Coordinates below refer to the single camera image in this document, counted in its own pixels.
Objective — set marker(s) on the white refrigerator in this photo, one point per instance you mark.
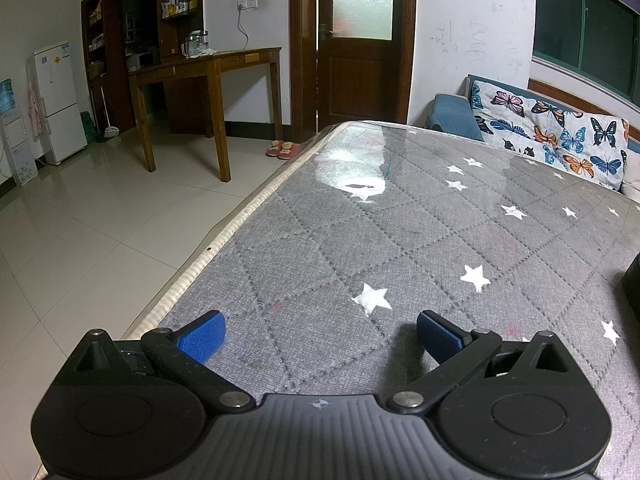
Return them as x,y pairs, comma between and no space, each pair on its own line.
60,110

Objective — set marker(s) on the wooden door with glass pane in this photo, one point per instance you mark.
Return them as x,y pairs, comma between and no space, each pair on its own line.
355,85

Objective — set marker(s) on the red slipper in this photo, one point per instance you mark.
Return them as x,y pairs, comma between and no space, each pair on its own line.
273,149
291,151

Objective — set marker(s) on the microwave oven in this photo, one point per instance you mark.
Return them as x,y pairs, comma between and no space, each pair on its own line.
145,60

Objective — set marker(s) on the water dispenser with blue bottle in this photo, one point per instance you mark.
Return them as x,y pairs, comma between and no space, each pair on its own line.
17,150

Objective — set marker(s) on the dark wooden shelf cabinet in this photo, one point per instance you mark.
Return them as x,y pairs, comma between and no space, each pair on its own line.
115,85

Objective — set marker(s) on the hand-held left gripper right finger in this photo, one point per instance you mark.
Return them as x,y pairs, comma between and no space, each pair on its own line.
440,332

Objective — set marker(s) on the green bag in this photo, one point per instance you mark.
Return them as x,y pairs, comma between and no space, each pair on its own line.
90,127

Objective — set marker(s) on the grey star-print table cover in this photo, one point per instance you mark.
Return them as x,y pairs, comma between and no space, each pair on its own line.
400,240

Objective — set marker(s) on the butterfly print pillow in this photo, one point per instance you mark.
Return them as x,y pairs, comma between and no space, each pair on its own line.
550,130

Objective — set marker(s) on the blue sofa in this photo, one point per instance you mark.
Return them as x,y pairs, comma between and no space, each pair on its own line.
450,115

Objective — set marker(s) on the white broom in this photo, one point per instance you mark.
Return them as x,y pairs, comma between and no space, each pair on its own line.
112,132

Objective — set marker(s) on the pink hanging cloth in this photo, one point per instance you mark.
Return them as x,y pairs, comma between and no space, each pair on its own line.
35,115

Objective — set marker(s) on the green-framed window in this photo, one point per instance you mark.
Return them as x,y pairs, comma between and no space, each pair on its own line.
590,35

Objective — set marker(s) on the beige pillow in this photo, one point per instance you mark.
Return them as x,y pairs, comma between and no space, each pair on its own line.
632,172

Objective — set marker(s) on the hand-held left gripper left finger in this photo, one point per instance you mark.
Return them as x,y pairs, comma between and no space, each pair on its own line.
202,332

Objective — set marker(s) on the wooden side table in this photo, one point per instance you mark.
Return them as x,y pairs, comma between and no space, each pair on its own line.
220,57

